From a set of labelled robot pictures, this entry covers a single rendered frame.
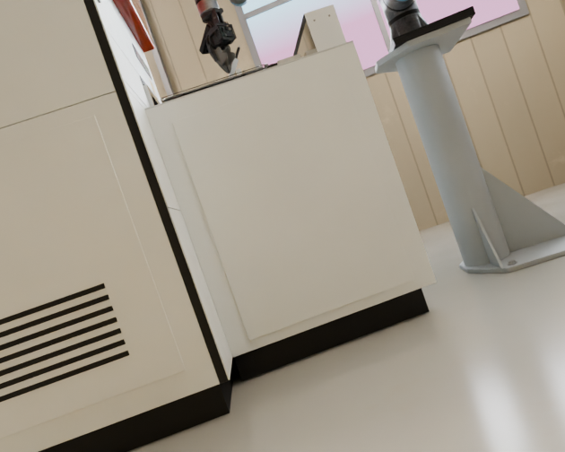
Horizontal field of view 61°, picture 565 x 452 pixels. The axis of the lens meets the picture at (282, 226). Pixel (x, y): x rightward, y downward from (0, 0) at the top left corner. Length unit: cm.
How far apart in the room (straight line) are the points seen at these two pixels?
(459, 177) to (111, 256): 118
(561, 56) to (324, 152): 264
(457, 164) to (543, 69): 205
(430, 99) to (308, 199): 65
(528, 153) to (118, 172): 294
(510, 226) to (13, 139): 158
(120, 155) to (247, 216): 38
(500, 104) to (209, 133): 257
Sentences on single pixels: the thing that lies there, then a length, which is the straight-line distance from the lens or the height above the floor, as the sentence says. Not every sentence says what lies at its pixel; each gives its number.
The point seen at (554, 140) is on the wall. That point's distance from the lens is 371.
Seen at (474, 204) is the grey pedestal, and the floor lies 23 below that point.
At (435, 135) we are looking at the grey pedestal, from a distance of 179.
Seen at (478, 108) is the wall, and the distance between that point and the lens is 358.
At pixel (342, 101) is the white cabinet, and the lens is 142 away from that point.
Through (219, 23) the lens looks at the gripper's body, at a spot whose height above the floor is 111.
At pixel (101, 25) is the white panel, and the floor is 98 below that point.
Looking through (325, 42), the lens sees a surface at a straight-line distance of 153.
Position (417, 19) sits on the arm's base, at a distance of 188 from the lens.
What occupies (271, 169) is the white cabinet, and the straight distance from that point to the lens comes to 136.
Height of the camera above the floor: 41
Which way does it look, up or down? 1 degrees down
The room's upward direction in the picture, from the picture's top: 19 degrees counter-clockwise
